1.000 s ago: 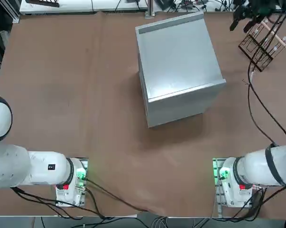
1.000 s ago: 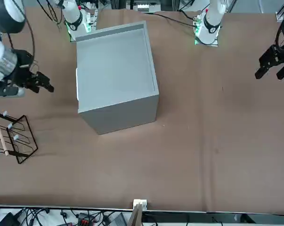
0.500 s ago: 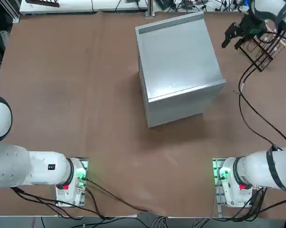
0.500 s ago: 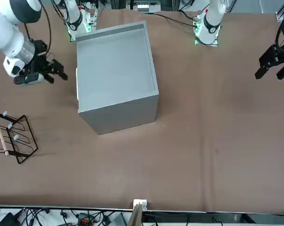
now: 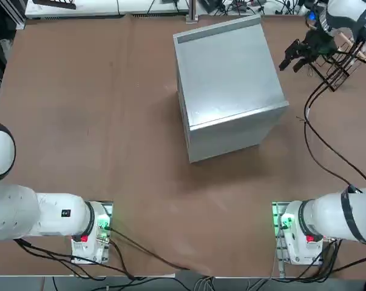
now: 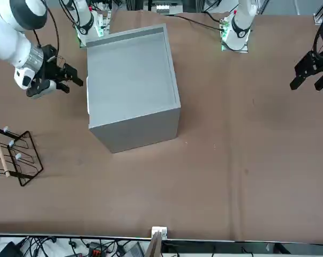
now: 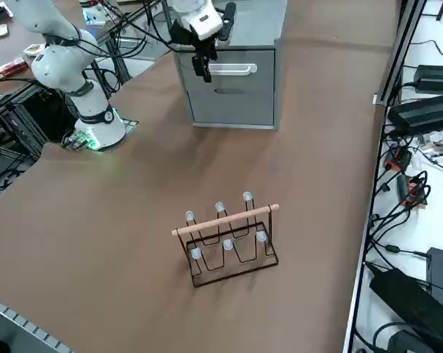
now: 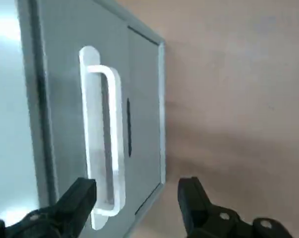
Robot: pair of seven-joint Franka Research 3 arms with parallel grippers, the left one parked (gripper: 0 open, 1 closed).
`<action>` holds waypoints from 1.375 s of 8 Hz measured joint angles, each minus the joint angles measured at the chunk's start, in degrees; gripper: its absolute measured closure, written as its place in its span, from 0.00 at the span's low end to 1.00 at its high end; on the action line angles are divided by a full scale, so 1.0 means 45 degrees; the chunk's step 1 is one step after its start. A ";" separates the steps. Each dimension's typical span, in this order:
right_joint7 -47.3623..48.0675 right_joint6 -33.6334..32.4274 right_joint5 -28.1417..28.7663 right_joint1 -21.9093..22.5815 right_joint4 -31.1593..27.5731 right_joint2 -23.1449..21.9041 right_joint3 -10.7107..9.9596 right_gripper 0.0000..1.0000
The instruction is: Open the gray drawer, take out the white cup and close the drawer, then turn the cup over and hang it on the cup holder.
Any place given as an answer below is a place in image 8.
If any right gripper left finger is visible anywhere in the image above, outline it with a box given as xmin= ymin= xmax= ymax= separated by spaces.
xmin=0 ymin=177 xmax=98 ymax=238

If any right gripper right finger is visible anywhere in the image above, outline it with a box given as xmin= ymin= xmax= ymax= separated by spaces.
xmin=178 ymin=176 xmax=295 ymax=238

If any gray drawer with white handle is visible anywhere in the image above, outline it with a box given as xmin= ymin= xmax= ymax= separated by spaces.
xmin=36 ymin=0 xmax=139 ymax=233

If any gray lower drawer front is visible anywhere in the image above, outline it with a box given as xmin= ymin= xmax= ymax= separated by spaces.
xmin=126 ymin=24 xmax=165 ymax=217

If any gray drawer cabinet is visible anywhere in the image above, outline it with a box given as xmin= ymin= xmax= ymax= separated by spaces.
xmin=0 ymin=0 xmax=168 ymax=238

